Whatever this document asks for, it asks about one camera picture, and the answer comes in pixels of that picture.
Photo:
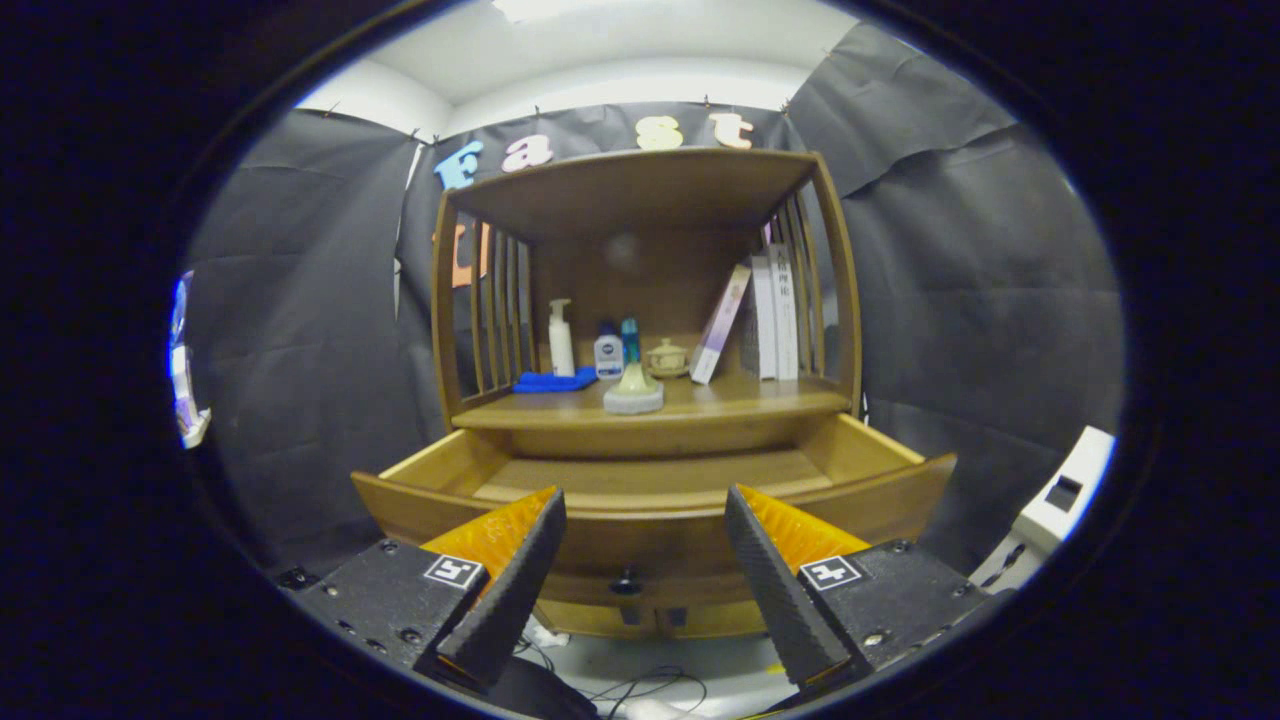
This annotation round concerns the teal glass bottle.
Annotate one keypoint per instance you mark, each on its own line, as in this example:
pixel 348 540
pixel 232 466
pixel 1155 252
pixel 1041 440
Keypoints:
pixel 630 340

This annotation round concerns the wooden countertop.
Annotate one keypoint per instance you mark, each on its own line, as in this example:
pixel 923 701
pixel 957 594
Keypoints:
pixel 750 400

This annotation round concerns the white spine book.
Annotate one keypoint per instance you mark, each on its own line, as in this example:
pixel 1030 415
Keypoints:
pixel 785 320

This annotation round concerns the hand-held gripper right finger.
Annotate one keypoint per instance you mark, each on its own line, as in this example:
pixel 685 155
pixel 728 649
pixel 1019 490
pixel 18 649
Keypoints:
pixel 775 580

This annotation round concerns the cream lidded tea cup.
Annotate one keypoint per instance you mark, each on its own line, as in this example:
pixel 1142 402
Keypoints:
pixel 667 358

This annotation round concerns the wooden cabinet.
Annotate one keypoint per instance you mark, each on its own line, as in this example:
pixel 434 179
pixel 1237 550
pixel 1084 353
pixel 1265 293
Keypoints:
pixel 630 190

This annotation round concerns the white box appliance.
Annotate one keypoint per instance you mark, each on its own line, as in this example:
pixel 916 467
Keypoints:
pixel 1060 500

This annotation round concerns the pale green brush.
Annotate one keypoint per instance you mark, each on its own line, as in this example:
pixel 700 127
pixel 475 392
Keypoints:
pixel 633 398

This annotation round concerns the blue folded cloth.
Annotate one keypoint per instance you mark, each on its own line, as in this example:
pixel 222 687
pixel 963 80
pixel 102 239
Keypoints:
pixel 550 381

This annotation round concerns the wooden cabinet door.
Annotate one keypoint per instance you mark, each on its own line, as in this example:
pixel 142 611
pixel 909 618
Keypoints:
pixel 585 620
pixel 720 620

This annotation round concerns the black drawer knob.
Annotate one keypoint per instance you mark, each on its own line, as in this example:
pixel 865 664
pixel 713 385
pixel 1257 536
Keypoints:
pixel 626 583

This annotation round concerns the wooden drawer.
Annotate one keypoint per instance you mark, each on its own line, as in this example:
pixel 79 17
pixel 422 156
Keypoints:
pixel 640 475

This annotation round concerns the white pump bottle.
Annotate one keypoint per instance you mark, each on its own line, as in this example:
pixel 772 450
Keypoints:
pixel 561 345

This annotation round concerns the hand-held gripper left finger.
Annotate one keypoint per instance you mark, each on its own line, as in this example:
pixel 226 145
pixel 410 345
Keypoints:
pixel 515 580

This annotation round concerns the white lotion bottle blue cap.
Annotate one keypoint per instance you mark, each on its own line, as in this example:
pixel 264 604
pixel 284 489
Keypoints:
pixel 608 358

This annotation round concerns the purple cover book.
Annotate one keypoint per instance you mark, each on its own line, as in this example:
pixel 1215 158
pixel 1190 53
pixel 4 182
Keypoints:
pixel 718 330

